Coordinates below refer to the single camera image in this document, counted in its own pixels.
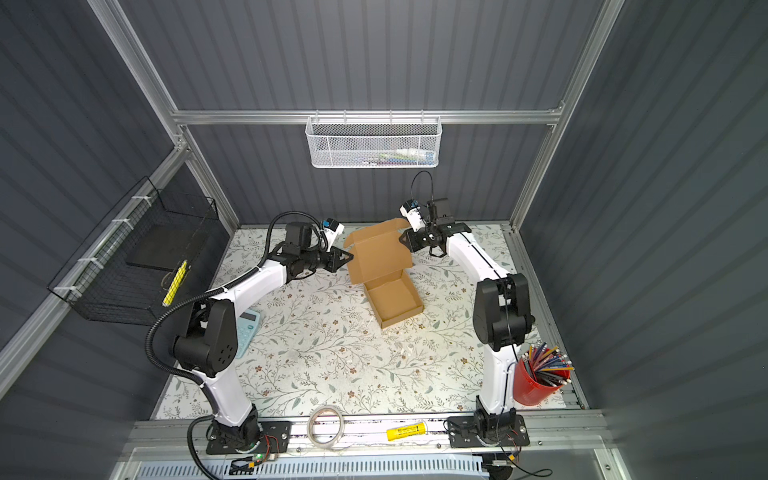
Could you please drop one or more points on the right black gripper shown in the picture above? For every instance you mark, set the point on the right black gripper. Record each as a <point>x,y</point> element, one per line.
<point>432,236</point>

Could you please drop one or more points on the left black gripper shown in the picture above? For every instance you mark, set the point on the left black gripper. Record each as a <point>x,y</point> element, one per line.
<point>324,259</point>

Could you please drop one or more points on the brown cardboard box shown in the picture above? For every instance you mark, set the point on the brown cardboard box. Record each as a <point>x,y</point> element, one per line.
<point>380,264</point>

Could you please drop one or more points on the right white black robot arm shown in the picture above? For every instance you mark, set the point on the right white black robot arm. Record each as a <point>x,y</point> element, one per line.
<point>502,315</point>

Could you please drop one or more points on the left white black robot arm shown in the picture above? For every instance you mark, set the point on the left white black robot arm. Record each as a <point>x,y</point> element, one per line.
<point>207,347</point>

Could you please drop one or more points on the teal calculator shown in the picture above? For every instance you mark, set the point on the teal calculator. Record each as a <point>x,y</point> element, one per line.
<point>248,325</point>

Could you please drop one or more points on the markers in white basket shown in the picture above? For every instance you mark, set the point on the markers in white basket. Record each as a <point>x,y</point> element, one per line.
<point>399,157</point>

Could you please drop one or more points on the floral table mat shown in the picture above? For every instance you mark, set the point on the floral table mat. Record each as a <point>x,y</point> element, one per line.
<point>319,343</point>

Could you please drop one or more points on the black flat pad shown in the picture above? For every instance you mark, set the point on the black flat pad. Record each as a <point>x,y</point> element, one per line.
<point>164,248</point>

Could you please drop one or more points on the yellow striped marker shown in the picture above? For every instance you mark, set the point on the yellow striped marker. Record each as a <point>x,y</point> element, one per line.
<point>175,284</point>

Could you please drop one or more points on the coloured pencils bundle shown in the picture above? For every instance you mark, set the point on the coloured pencils bundle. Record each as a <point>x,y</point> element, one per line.
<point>547,366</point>

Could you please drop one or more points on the red pencil cup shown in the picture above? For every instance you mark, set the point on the red pencil cup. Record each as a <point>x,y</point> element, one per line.
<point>534,385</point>

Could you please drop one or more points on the yellow label tag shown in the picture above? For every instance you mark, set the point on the yellow label tag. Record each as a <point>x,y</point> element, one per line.
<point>405,431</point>

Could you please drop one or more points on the clear tape roll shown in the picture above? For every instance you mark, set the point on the clear tape roll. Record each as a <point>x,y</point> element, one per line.
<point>325,427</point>

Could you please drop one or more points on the white vented strip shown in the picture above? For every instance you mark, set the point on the white vented strip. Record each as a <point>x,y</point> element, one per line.
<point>360,467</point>

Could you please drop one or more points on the white wire mesh basket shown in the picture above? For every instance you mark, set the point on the white wire mesh basket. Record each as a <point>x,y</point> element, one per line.
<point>335,144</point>

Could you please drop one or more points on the black wire basket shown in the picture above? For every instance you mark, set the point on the black wire basket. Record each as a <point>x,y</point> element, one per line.
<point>98,285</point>

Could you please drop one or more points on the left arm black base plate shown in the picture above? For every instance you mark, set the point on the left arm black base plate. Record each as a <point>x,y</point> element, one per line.
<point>273,437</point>

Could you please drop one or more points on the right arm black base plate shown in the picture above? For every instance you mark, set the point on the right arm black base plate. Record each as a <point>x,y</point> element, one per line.
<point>516,432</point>

